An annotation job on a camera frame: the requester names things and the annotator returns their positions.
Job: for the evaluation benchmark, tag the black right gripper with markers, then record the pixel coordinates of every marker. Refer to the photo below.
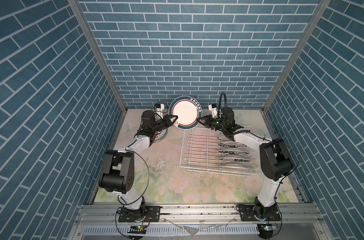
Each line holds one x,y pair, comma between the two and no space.
208,119

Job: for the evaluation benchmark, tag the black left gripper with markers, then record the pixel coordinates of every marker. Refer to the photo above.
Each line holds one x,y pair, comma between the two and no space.
166,121

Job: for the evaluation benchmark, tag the dark green rim plate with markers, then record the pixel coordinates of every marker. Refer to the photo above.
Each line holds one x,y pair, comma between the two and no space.
188,110

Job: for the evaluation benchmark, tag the white wire dish rack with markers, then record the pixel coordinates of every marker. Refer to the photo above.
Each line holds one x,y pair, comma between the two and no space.
200,152

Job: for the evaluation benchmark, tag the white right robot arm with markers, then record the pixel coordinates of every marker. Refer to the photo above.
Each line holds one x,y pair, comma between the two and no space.
275,160

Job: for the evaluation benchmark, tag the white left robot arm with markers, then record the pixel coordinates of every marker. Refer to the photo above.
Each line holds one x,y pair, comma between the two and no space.
118,168

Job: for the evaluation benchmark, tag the small plate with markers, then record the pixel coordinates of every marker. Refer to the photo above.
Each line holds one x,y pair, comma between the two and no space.
234,152
234,167
232,145
224,138
232,159

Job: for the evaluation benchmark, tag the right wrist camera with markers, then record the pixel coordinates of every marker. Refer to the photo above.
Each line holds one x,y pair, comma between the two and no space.
214,110

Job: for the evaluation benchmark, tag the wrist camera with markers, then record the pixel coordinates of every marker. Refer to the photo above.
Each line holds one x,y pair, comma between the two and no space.
214,110
161,108

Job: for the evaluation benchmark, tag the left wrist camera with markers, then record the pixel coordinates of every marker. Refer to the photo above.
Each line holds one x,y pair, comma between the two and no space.
161,108

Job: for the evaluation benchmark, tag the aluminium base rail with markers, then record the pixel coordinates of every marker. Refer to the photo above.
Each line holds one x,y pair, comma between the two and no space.
105,214

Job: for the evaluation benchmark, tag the aluminium left corner post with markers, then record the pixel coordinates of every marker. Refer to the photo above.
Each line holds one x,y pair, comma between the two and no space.
87,31

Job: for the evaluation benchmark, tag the aluminium corner post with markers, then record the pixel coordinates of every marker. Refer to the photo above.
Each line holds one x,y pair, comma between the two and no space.
308,30
87,31

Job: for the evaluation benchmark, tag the aluminium right corner post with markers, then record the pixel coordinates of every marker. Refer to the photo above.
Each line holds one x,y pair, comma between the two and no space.
308,30

